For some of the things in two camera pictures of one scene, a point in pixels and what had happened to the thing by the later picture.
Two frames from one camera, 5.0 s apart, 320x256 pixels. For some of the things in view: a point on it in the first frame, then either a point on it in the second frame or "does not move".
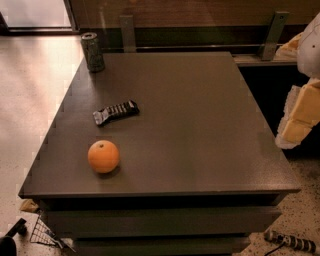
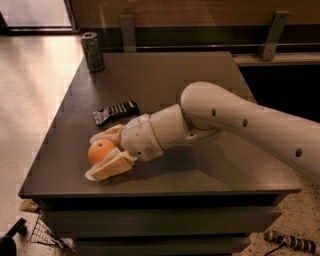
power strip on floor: (294, 241) does not move
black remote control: (115, 111) does not move
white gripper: (310, 50) to (139, 137)
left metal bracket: (128, 33) does not move
